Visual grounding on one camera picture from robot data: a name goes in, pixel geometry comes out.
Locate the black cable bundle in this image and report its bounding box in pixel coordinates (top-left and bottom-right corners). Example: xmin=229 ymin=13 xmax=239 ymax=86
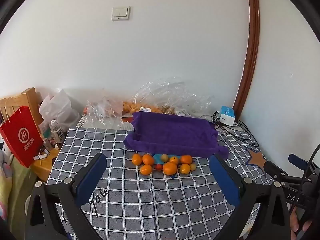
xmin=199 ymin=110 xmax=261 ymax=149

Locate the purple towel-covered tray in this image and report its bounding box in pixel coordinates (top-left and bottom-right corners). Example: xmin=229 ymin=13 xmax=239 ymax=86
xmin=124 ymin=112 xmax=229 ymax=159

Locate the large clear plastic bag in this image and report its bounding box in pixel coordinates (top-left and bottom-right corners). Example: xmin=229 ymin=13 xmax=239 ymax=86
xmin=128 ymin=77 xmax=214 ymax=117

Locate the brown-green kiwi-like fruit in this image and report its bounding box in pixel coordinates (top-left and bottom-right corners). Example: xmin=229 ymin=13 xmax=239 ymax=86
xmin=161 ymin=154 xmax=169 ymax=163

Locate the large orange mandarin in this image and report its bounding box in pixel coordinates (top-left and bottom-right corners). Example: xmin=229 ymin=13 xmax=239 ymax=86
xmin=163 ymin=162 xmax=177 ymax=176

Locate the white plastic bag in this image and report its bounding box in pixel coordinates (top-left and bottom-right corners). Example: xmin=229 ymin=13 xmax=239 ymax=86
xmin=39 ymin=89 xmax=80 ymax=131

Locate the white wall switch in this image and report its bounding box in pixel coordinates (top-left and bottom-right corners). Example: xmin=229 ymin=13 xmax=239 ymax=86
xmin=111 ymin=6 xmax=131 ymax=21

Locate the blue tissue pack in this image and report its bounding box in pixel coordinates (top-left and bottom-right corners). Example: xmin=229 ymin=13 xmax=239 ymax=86
xmin=219 ymin=106 xmax=235 ymax=126

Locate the clear plastic water bottle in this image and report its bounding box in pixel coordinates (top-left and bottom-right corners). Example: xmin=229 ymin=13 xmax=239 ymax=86
xmin=50 ymin=119 xmax=65 ymax=144

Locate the grey checked tablecloth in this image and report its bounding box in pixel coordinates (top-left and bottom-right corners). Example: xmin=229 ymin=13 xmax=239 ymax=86
xmin=46 ymin=125 xmax=276 ymax=240

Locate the red paper shopping bag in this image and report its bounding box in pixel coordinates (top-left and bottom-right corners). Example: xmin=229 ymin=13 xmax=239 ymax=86
xmin=1 ymin=106 xmax=43 ymax=167

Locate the small tan longan fruit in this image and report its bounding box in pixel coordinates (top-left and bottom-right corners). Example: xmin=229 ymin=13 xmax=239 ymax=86
xmin=190 ymin=163 xmax=196 ymax=171

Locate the bag of small kumquats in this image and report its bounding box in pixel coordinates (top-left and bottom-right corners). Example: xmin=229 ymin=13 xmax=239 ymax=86
xmin=122 ymin=101 xmax=162 ymax=114

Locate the person's right hand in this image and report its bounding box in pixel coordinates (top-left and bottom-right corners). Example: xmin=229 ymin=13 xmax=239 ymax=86
xmin=289 ymin=208 xmax=313 ymax=234

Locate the brown wooden door frame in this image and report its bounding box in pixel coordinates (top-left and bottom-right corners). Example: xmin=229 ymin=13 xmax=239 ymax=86
xmin=233 ymin=0 xmax=260 ymax=120

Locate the orange tangerine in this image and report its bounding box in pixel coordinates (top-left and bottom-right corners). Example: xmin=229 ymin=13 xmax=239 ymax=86
xmin=140 ymin=164 xmax=152 ymax=176
xmin=180 ymin=155 xmax=193 ymax=165
xmin=132 ymin=153 xmax=143 ymax=166
xmin=142 ymin=154 xmax=155 ymax=166
xmin=180 ymin=164 xmax=191 ymax=174

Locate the small orange with stem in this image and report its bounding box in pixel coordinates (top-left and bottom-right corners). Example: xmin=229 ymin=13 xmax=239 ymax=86
xmin=169 ymin=156 xmax=180 ymax=165

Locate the small red cherry tomato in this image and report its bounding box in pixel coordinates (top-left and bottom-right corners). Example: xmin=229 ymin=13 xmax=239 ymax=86
xmin=154 ymin=164 xmax=163 ymax=171

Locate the wooden chair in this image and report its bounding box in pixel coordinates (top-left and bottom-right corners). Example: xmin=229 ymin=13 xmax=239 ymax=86
xmin=1 ymin=87 xmax=59 ymax=181

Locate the clear bag of fruits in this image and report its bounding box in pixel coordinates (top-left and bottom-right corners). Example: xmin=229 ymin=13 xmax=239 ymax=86
xmin=78 ymin=96 xmax=123 ymax=129

